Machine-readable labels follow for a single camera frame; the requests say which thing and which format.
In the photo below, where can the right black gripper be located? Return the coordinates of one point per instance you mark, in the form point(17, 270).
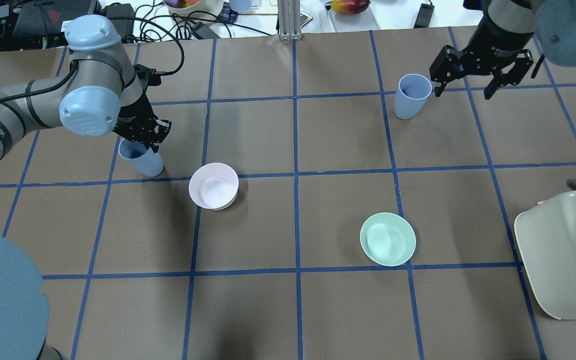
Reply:
point(491, 39)

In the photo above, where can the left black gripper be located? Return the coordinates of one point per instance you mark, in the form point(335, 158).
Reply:
point(131, 114)

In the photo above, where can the blue cup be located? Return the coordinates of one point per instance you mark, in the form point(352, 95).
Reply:
point(143, 160)
point(413, 90)

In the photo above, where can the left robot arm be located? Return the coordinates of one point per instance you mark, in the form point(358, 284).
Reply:
point(103, 92)

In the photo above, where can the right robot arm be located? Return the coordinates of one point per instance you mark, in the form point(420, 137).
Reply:
point(552, 22)

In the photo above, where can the pink bowl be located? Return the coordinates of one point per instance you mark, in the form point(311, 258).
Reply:
point(214, 186)

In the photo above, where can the black power adapter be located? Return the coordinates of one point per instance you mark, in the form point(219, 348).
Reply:
point(424, 15)

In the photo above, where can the beige bowl with fruit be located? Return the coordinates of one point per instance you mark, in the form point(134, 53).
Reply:
point(198, 9)

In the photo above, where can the red yellow mango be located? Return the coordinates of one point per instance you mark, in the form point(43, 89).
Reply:
point(349, 7)

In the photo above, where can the white remote control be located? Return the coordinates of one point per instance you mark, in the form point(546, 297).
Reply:
point(305, 19)

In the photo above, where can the cream white toaster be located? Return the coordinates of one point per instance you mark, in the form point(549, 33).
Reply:
point(546, 239)

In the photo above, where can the green bowl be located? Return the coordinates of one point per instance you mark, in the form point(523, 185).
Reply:
point(388, 239)

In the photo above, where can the aluminium frame post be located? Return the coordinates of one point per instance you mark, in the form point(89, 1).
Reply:
point(289, 20)

